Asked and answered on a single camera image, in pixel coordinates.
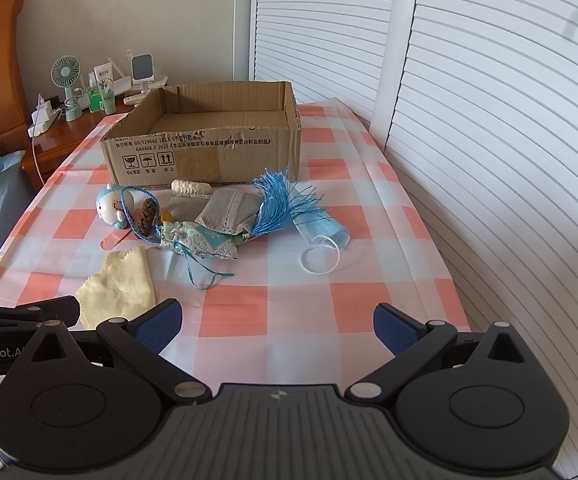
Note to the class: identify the yellow cleaning cloth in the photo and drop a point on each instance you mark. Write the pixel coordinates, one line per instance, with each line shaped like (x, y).
(119, 285)

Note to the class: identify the brown scrunchie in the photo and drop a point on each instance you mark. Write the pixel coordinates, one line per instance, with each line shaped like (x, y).
(145, 217)

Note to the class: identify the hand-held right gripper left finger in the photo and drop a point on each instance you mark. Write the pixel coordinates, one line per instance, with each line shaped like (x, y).
(161, 326)

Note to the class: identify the pink checked tablecloth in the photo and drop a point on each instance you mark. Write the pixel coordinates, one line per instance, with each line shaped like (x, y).
(289, 280)

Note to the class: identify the white remote control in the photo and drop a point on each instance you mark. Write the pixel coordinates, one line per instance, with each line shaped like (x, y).
(136, 97)

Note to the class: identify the green bottle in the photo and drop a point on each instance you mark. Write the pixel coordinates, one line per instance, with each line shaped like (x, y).
(108, 99)
(94, 99)

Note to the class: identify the floral fabric pouch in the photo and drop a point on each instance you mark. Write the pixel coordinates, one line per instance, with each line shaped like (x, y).
(199, 242)

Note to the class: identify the blue tassel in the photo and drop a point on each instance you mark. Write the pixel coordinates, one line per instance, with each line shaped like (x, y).
(279, 205)

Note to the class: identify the white phone stand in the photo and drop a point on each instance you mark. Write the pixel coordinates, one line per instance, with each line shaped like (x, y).
(142, 66)

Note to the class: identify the pink flat strip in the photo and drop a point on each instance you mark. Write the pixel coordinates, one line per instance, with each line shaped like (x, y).
(114, 241)

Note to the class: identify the white cosmetic tube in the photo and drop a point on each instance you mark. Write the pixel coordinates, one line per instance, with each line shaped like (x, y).
(103, 76)

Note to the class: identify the grey fabric sachet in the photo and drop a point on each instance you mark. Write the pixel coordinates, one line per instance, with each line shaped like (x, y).
(226, 210)

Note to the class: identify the brown cardboard box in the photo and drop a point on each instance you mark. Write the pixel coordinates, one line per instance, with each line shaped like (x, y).
(209, 155)

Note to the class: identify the cream crocheted piece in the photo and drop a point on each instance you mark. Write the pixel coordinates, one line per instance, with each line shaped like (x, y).
(191, 187)

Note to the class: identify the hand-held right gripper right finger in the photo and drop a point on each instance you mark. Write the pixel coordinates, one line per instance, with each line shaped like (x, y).
(394, 328)

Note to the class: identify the white louvered door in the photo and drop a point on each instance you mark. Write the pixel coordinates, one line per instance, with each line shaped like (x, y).
(509, 135)
(329, 30)

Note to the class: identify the white power strip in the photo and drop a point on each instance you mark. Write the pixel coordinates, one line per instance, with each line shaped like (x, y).
(44, 117)

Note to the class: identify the wooden nightstand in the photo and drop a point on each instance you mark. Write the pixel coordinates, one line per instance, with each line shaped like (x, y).
(69, 140)

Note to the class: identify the green desk fan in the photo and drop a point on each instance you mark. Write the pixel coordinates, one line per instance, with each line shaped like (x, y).
(66, 71)

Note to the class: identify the blue and white squishy toy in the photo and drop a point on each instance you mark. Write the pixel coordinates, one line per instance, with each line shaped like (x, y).
(109, 207)

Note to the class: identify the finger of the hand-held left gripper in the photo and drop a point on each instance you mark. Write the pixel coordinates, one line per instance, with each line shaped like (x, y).
(29, 312)

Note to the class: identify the blue face mask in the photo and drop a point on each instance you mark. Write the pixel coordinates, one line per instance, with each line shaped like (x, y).
(326, 232)

